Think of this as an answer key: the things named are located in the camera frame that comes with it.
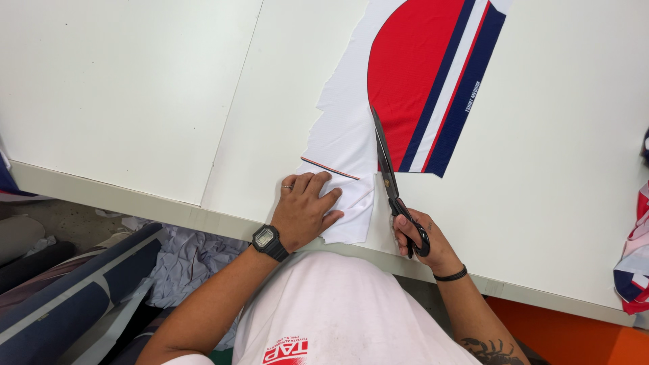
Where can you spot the black digital wristwatch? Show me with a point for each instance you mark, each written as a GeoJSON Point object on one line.
{"type": "Point", "coordinates": [267, 241]}

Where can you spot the black wristband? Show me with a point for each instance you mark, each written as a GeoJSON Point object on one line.
{"type": "Point", "coordinates": [451, 276]}

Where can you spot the white t-shirt with red print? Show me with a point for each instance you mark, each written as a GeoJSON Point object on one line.
{"type": "Point", "coordinates": [329, 309]}

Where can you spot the person's left hand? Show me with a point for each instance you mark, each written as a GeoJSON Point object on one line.
{"type": "Point", "coordinates": [300, 215]}

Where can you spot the navy and white fabric rolls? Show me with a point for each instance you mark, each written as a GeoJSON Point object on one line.
{"type": "Point", "coordinates": [66, 299]}

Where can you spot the heap of red navy fabric pieces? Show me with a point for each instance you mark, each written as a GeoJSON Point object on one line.
{"type": "Point", "coordinates": [634, 268]}

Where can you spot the person's right hand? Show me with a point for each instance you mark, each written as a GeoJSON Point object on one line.
{"type": "Point", "coordinates": [436, 248]}

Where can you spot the heap of white fabric scraps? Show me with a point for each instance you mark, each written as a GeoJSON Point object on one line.
{"type": "Point", "coordinates": [187, 263]}

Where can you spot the navy striped fabric piece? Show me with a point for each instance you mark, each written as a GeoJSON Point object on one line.
{"type": "Point", "coordinates": [7, 182]}

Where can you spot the white red navy printed fabric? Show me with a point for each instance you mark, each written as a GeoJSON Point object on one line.
{"type": "Point", "coordinates": [350, 142]}

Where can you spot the black tailor scissors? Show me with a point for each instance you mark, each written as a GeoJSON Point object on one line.
{"type": "Point", "coordinates": [387, 170]}

